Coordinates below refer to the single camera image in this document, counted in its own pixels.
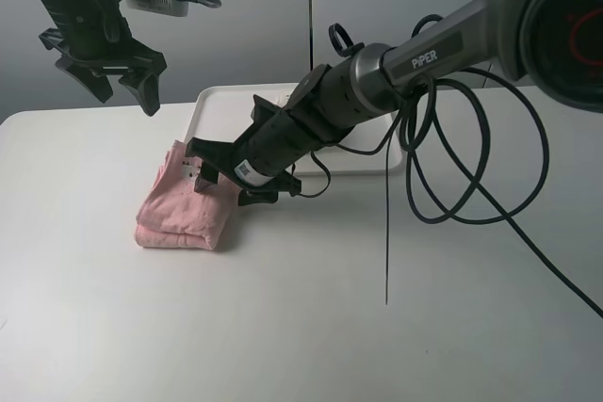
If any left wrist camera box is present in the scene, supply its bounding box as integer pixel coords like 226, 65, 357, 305
125, 0, 188, 17

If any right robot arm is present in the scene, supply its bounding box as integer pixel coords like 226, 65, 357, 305
186, 0, 602, 205

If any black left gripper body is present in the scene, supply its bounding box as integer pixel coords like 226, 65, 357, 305
40, 0, 167, 75

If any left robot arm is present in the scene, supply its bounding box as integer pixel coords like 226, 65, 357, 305
40, 0, 167, 117

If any pink towel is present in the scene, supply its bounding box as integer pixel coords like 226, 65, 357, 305
135, 140, 239, 250

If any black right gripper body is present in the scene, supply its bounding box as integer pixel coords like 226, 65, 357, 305
186, 95, 318, 196

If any white plastic tray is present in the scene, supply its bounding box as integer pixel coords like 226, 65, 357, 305
182, 85, 404, 177

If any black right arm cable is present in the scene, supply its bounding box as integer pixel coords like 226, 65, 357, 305
294, 13, 603, 318

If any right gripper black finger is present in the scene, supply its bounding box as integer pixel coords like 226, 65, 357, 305
194, 164, 218, 194
237, 189, 279, 207

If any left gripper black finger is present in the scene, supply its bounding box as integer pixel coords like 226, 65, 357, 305
64, 67, 113, 104
119, 71, 160, 116

